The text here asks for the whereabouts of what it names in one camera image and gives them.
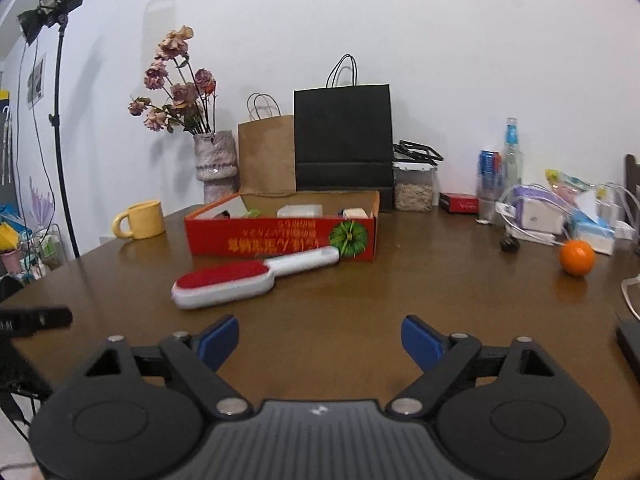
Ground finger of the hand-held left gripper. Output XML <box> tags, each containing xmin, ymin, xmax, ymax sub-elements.
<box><xmin>0</xmin><ymin>305</ymin><xmax>73</xmax><ymax>339</ymax></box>

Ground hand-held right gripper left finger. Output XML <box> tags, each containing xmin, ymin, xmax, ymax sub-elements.
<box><xmin>84</xmin><ymin>315</ymin><xmax>251</xmax><ymax>418</ymax></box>

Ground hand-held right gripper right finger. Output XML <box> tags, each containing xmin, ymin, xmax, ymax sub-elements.
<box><xmin>390</xmin><ymin>315</ymin><xmax>557</xmax><ymax>418</ymax></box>

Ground red lint brush white handle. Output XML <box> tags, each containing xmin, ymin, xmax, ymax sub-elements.
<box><xmin>171</xmin><ymin>246</ymin><xmax>342</xmax><ymax>310</ymax></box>

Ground red cardboard box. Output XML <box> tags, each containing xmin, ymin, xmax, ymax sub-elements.
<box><xmin>184</xmin><ymin>190</ymin><xmax>382</xmax><ymax>263</ymax></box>

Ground red-topped white lint brush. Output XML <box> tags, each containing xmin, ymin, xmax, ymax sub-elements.
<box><xmin>276</xmin><ymin>204</ymin><xmax>323</xmax><ymax>220</ymax></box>

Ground yellow mug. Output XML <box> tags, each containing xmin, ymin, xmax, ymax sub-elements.
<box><xmin>112</xmin><ymin>200</ymin><xmax>167</xmax><ymax>241</ymax></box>

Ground small red box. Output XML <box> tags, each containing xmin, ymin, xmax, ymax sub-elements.
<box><xmin>439</xmin><ymin>192</ymin><xmax>480</xmax><ymax>214</ymax></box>

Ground clear container of oats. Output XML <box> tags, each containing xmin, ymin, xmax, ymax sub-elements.
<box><xmin>392</xmin><ymin>161</ymin><xmax>435</xmax><ymax>212</ymax></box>

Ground clear drinking glass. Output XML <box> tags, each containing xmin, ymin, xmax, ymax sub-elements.
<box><xmin>476</xmin><ymin>172</ymin><xmax>521</xmax><ymax>222</ymax></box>

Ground mottled pink vase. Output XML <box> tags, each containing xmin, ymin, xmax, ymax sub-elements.
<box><xmin>194</xmin><ymin>130</ymin><xmax>238</xmax><ymax>206</ymax></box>

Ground purple and white tissue pack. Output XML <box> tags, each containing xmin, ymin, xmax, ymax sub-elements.
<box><xmin>512</xmin><ymin>185</ymin><xmax>567</xmax><ymax>233</ymax></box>

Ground orange fruit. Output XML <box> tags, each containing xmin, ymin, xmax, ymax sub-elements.
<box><xmin>559</xmin><ymin>240</ymin><xmax>597</xmax><ymax>277</ymax></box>

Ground blue soda can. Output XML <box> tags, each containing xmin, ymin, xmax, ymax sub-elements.
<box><xmin>477</xmin><ymin>149</ymin><xmax>503</xmax><ymax>183</ymax></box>

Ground stack of black frames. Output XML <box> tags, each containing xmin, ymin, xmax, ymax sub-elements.
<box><xmin>392</xmin><ymin>140</ymin><xmax>444</xmax><ymax>165</ymax></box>

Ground brown paper bag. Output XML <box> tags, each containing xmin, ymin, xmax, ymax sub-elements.
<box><xmin>237</xmin><ymin>92</ymin><xmax>297</xmax><ymax>197</ymax></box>

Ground blue and white tissue box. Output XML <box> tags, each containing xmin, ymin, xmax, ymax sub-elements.
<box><xmin>570</xmin><ymin>210</ymin><xmax>617</xmax><ymax>256</ymax></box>

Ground clear glass bottle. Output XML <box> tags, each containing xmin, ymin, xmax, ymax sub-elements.
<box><xmin>501</xmin><ymin>117</ymin><xmax>524</xmax><ymax>193</ymax></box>

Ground black flat object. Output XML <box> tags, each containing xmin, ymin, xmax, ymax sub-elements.
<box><xmin>615</xmin><ymin>312</ymin><xmax>640</xmax><ymax>381</ymax></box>

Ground colourful snack packets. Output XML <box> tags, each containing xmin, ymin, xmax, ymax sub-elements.
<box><xmin>545</xmin><ymin>169</ymin><xmax>598</xmax><ymax>196</ymax></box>

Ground black paper bag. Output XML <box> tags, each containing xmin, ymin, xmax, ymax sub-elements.
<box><xmin>293</xmin><ymin>53</ymin><xmax>395</xmax><ymax>193</ymax></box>

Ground dried pink flowers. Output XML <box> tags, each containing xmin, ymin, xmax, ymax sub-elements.
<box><xmin>128</xmin><ymin>25</ymin><xmax>218</xmax><ymax>136</ymax></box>

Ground dark wooden chair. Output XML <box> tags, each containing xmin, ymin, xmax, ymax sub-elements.
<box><xmin>624</xmin><ymin>154</ymin><xmax>640</xmax><ymax>256</ymax></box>

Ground wire storage rack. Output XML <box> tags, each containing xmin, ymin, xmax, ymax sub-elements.
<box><xmin>0</xmin><ymin>220</ymin><xmax>69</xmax><ymax>282</ymax></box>

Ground white cable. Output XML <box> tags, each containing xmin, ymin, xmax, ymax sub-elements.
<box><xmin>621</xmin><ymin>275</ymin><xmax>640</xmax><ymax>321</ymax></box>

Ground small wall picture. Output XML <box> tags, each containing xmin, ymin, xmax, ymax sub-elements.
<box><xmin>27</xmin><ymin>57</ymin><xmax>47</xmax><ymax>110</ymax></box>

